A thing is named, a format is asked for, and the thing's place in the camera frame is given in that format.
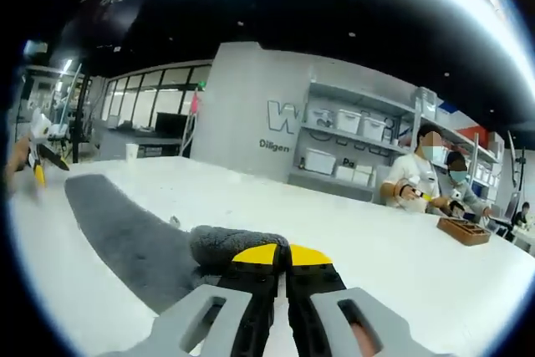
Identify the group of white storage boxes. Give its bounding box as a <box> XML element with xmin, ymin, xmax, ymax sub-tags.
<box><xmin>303</xmin><ymin>87</ymin><xmax>502</xmax><ymax>199</ymax></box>

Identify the black metal stand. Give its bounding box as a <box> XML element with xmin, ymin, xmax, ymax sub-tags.
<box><xmin>69</xmin><ymin>74</ymin><xmax>92</xmax><ymax>164</ymax></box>

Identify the grey towel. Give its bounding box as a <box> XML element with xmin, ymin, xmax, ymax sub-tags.
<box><xmin>64</xmin><ymin>173</ymin><xmax>290</xmax><ymax>316</ymax></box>

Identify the grey metal shelf rack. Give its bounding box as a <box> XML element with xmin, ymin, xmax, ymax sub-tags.
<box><xmin>288</xmin><ymin>76</ymin><xmax>505</xmax><ymax>207</ymax></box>

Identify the person's left hand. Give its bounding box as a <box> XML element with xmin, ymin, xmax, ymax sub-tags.
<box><xmin>3</xmin><ymin>139</ymin><xmax>33</xmax><ymax>195</ymax></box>

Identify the green edged light panel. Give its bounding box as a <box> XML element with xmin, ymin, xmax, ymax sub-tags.
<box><xmin>61</xmin><ymin>63</ymin><xmax>84</xmax><ymax>125</ymax></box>

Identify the black monitor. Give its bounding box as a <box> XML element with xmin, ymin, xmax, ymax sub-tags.
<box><xmin>155</xmin><ymin>112</ymin><xmax>189</xmax><ymax>135</ymax></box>

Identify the brown wooden tray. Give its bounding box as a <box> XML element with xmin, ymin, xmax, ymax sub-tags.
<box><xmin>436</xmin><ymin>217</ymin><xmax>492</xmax><ymax>247</ymax></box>

